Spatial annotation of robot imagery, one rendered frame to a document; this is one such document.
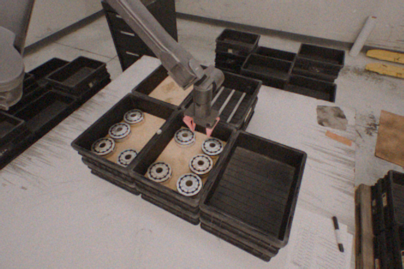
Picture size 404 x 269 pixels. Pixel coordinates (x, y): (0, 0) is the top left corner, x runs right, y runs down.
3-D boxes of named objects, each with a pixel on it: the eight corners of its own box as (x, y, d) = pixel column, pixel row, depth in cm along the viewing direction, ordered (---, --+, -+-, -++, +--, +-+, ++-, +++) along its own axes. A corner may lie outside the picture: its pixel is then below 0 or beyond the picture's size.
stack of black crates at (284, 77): (279, 101, 231) (294, 62, 197) (273, 119, 214) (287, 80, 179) (243, 91, 242) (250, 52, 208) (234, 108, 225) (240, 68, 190)
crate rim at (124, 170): (127, 175, 85) (126, 172, 84) (70, 148, 94) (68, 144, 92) (180, 112, 109) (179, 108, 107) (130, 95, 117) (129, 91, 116)
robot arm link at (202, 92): (189, 83, 63) (207, 89, 61) (201, 72, 67) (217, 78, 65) (189, 103, 68) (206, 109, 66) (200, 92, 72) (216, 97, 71)
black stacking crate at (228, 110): (234, 145, 108) (237, 128, 99) (181, 125, 116) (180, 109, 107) (258, 98, 131) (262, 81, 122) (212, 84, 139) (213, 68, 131)
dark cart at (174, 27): (156, 92, 265) (140, 9, 196) (125, 83, 277) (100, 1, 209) (180, 67, 300) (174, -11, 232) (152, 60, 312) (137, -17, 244)
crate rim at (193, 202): (196, 208, 77) (196, 205, 75) (127, 175, 85) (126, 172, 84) (237, 132, 100) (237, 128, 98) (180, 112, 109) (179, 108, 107)
